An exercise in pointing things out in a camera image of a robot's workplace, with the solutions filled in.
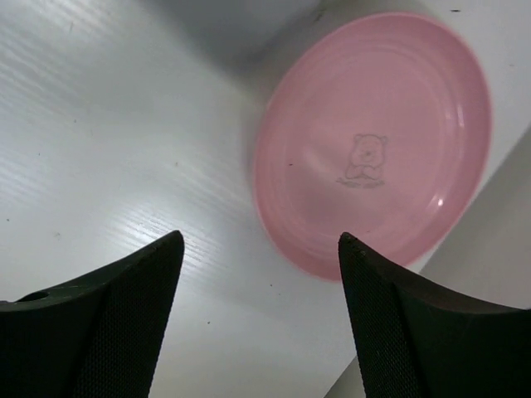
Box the pink bear plate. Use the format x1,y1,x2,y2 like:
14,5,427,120
253,12,492,281

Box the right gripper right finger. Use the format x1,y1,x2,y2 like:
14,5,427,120
339,232,530,397

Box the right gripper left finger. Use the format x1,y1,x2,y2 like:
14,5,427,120
1,231,184,397

